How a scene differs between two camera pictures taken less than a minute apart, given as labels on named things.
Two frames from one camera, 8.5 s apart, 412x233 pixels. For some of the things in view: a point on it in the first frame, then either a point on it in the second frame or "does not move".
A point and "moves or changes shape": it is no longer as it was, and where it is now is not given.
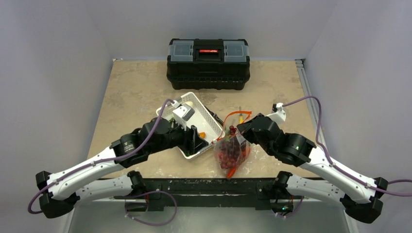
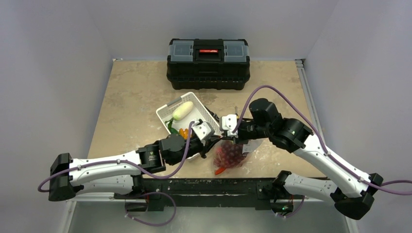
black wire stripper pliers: x=214 y=115 does not move
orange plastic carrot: x=246 y=153 -> x=219 y=170
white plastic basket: x=202 y=118 does not move
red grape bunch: x=231 y=150 moves or changes shape
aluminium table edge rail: x=300 y=63 does not move
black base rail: x=264 y=193 does not move
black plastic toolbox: x=208 y=64 does not move
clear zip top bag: x=231 y=150 moves or changes shape
